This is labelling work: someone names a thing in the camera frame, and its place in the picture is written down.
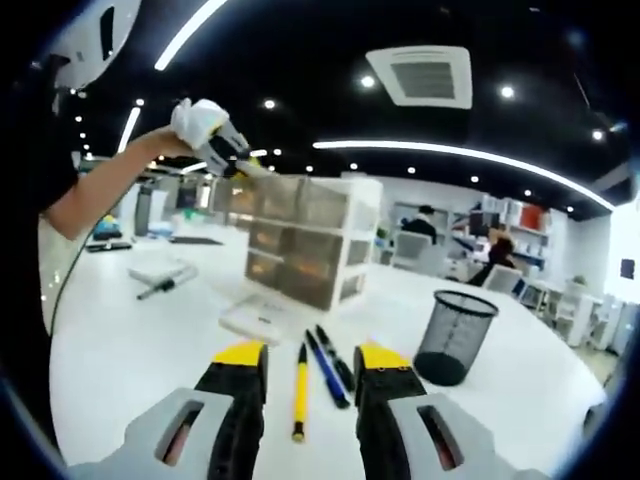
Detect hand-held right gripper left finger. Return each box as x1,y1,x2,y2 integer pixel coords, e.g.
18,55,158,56
67,339,270,480

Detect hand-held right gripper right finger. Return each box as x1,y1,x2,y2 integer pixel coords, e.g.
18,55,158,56
353,341,557,480

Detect black pen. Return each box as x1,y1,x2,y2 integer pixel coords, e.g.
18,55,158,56
314,324,357,392

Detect blue pen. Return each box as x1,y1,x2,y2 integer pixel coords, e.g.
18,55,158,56
304,329,351,410

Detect black marker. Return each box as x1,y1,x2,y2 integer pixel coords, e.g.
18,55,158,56
136,276,197,301

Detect yellow pen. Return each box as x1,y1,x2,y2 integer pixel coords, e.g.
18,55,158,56
292,342,309,444

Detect white desk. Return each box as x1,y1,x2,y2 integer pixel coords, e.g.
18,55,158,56
49,224,609,480

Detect black flat mat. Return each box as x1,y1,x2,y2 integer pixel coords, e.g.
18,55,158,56
169,235,224,247

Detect curved ceiling light strip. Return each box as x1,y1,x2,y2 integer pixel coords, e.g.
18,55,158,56
312,139,614,209
154,0,231,71

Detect grey bottle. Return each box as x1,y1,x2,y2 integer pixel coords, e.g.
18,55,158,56
134,184,151,234

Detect black mesh pen holder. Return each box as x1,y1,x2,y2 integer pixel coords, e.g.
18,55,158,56
413,289,500,387

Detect white drawer organizer brown drawers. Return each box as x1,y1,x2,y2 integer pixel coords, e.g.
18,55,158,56
227,174,384,314

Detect white worn device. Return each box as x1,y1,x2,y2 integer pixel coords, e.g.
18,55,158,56
49,0,144,94

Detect teal yellow object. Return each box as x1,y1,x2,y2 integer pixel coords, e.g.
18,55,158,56
92,214,124,241

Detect white spiral notepad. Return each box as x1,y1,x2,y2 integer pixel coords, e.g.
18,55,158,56
218,293,287,347

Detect ceiling air conditioner vent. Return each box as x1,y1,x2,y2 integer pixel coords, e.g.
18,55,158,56
365,46,474,109

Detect person's black shirt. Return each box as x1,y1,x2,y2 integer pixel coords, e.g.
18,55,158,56
0,54,81,451

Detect red storage box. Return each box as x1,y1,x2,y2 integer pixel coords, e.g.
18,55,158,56
519,204,544,231

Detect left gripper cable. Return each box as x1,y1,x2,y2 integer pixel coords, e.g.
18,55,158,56
49,219,96,336

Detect white wall shelf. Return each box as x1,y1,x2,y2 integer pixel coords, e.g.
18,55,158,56
449,197,551,271

